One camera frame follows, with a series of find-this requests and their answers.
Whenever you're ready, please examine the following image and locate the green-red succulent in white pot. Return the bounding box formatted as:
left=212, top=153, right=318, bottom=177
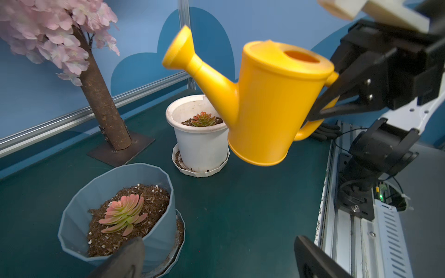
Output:
left=191, top=111, right=216, bottom=127

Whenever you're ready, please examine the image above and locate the aluminium frame back bar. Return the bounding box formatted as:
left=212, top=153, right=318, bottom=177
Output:
left=1, top=71, right=190, bottom=158

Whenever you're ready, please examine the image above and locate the pink succulent in blue pot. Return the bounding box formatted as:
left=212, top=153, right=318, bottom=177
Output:
left=99, top=194, right=148, bottom=236

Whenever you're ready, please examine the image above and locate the artificial pink blossom tree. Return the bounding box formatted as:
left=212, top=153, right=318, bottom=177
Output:
left=1, top=1, right=154, bottom=167

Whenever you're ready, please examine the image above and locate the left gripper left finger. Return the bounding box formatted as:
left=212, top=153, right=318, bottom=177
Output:
left=88, top=237, right=145, bottom=278

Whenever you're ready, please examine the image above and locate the yellow plastic watering can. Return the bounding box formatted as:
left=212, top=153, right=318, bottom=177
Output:
left=162, top=27, right=339, bottom=166

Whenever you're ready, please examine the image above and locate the blue-grey faceted plant pot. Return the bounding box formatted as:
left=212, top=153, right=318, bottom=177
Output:
left=57, top=163, right=184, bottom=278

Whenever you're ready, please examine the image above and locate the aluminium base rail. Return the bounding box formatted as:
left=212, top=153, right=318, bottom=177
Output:
left=314, top=122, right=413, bottom=278

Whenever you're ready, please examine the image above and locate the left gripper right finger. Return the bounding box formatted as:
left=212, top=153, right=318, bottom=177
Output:
left=294, top=236, right=352, bottom=278

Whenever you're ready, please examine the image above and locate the blue-grey saucer under blue pot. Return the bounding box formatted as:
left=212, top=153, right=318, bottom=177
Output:
left=142, top=209, right=185, bottom=278

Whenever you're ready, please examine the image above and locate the white round plant pot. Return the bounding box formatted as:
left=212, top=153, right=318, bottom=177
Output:
left=166, top=95, right=229, bottom=153

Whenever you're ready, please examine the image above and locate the right aluminium frame post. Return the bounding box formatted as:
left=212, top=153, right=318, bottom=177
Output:
left=178, top=0, right=196, bottom=90

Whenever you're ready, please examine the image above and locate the white saucer under white pot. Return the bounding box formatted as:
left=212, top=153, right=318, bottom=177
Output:
left=172, top=143, right=230, bottom=178

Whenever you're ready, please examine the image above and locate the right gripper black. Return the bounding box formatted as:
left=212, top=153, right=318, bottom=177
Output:
left=306, top=20, right=445, bottom=122

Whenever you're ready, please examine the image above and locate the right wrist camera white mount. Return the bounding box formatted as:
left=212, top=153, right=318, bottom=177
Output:
left=317, top=0, right=430, bottom=33

